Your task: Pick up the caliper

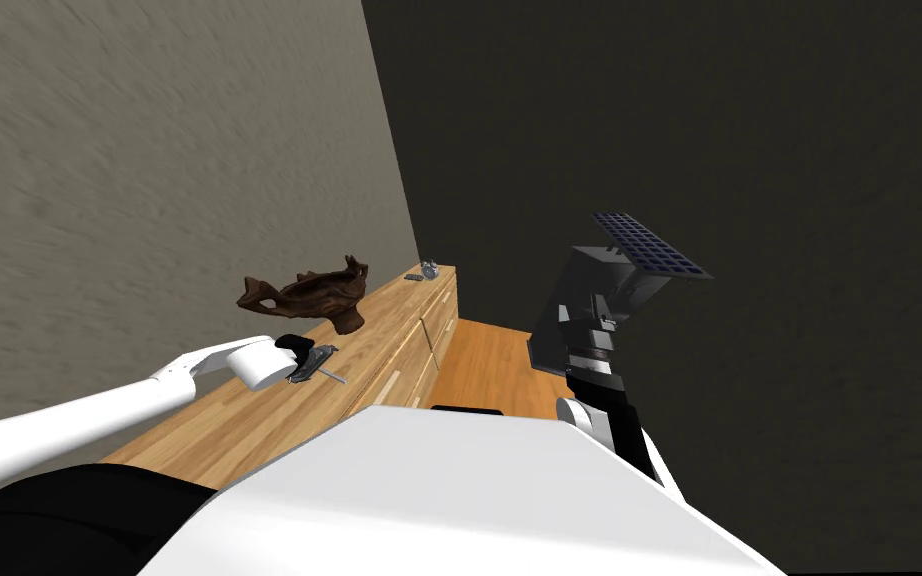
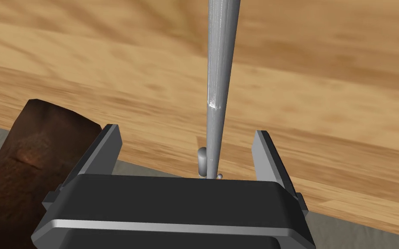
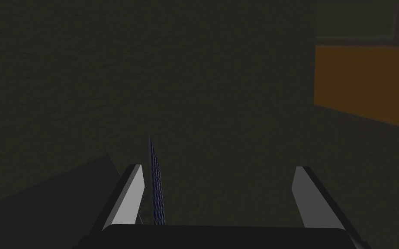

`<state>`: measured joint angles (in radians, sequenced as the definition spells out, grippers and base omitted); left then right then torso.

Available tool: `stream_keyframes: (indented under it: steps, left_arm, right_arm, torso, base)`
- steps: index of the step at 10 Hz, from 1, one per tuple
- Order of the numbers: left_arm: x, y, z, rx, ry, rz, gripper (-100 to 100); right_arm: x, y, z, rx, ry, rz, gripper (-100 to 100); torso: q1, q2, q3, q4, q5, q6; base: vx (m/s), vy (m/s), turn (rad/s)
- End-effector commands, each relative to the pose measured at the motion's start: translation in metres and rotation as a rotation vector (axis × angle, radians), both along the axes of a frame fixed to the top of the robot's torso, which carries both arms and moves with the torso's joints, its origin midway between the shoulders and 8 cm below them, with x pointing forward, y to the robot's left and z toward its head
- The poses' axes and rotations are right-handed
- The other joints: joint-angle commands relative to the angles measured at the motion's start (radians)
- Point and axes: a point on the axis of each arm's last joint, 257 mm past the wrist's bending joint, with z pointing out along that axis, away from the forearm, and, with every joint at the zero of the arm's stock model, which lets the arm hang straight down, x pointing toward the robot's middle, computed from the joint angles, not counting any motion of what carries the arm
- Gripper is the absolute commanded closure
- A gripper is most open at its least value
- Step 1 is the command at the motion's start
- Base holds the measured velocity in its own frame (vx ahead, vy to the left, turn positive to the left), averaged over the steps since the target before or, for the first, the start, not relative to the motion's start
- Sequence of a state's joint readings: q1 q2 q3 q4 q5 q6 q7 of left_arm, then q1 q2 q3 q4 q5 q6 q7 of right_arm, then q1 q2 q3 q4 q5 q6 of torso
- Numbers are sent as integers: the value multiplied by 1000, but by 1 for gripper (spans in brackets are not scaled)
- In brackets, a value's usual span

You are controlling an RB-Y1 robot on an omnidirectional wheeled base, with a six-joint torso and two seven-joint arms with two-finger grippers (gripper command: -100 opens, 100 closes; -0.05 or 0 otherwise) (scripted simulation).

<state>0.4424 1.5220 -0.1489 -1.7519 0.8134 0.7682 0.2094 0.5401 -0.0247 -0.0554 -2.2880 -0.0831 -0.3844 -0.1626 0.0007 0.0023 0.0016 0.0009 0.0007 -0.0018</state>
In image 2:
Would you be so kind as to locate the dark brown wooden block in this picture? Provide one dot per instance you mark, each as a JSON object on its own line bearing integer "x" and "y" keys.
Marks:
{"x": 23, "y": 166}

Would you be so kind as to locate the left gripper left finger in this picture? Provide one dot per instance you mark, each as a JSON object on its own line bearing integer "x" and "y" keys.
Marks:
{"x": 101, "y": 154}

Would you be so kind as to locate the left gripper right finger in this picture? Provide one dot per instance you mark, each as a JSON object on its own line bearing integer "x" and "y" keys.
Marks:
{"x": 267, "y": 159}

